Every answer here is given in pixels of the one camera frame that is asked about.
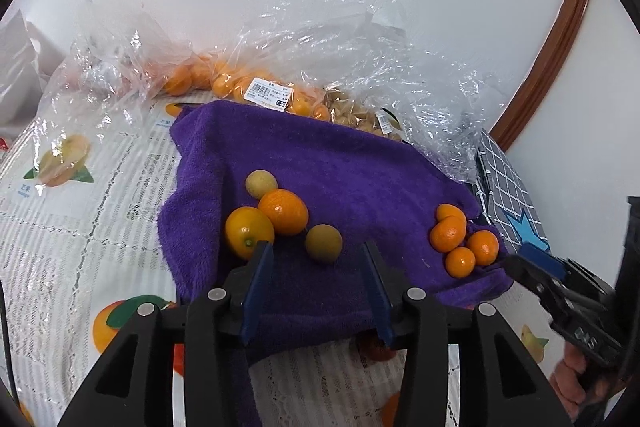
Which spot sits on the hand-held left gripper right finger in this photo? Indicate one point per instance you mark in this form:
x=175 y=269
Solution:
x=377 y=302

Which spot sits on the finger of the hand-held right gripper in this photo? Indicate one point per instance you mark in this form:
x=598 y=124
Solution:
x=550 y=302
x=542 y=259

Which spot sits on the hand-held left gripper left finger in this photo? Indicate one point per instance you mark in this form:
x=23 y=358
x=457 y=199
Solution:
x=257 y=292

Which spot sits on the small orange kumquat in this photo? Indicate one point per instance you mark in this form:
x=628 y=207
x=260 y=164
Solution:
x=450 y=213
x=448 y=233
x=460 y=262
x=483 y=247

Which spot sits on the orange mandarin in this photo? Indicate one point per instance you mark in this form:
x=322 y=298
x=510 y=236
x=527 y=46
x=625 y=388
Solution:
x=248 y=232
x=283 y=211

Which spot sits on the yellow green longan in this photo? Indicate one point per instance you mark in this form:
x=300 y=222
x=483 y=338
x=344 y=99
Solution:
x=261 y=183
x=323 y=243

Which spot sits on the pile of bagged tan fruits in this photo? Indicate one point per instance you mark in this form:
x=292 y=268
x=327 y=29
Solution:
x=360 y=114

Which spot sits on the person's right hand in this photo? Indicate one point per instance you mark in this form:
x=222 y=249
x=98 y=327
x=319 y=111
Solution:
x=570 y=377

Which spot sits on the red cherry tomato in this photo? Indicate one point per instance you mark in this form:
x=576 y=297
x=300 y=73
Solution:
x=377 y=349

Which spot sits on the grey checked pouch blue star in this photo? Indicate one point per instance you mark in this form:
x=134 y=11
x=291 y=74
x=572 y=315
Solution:
x=510 y=192

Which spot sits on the purple towel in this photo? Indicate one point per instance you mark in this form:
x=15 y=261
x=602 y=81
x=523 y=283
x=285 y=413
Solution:
x=325 y=177

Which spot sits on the fruit print tablecloth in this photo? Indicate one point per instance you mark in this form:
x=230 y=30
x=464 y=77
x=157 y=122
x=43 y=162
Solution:
x=90 y=237

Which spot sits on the pile of bagged oranges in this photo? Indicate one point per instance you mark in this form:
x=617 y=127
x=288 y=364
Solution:
x=225 y=82

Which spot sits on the large clear plastic bag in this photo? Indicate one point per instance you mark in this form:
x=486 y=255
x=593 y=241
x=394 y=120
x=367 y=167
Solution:
x=400 y=57

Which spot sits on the small clear plastic bag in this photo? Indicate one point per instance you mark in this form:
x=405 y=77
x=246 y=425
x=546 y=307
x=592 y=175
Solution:
x=115 y=72

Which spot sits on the white plastic bag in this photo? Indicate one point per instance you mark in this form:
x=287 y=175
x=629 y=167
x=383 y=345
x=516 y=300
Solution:
x=17 y=72

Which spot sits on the brown wooden door frame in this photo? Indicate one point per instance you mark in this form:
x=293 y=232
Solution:
x=555 y=52

